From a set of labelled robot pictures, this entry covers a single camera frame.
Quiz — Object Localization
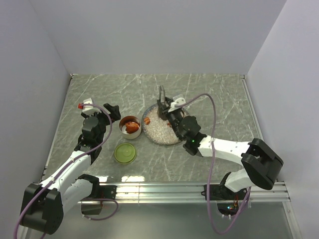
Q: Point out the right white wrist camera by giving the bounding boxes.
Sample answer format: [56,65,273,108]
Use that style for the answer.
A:
[168,94,186,112]

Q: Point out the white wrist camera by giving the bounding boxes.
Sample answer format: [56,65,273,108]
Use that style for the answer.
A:
[78,98,96,115]
[168,94,186,112]

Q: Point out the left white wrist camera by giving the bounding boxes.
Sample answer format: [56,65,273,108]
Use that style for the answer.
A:
[78,98,96,115]

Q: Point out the speckled ceramic plate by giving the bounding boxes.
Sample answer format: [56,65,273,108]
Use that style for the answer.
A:
[142,104,181,145]

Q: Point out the aluminium mounting rail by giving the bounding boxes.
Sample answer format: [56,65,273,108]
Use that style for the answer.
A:
[102,182,291,204]

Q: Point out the orange chicken wing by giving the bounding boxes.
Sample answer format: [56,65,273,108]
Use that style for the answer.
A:
[125,121,139,128]

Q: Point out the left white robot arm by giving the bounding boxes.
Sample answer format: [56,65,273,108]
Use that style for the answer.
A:
[15,99,121,235]

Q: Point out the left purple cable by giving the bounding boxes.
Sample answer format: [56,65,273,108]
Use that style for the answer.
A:
[12,102,119,239]

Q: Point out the green round lid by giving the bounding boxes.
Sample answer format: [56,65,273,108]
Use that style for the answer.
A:
[114,143,137,164]

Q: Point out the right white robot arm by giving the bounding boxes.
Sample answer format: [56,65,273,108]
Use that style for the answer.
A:
[157,97,284,199]

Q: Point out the metal food tongs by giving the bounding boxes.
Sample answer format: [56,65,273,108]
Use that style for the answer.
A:
[159,85,165,104]

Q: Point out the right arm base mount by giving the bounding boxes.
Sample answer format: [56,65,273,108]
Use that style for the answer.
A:
[209,172,247,201]

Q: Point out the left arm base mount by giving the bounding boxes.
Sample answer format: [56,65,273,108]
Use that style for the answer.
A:
[78,174,117,200]

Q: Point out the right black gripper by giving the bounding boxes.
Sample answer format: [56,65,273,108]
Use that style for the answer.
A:
[157,100,184,141]

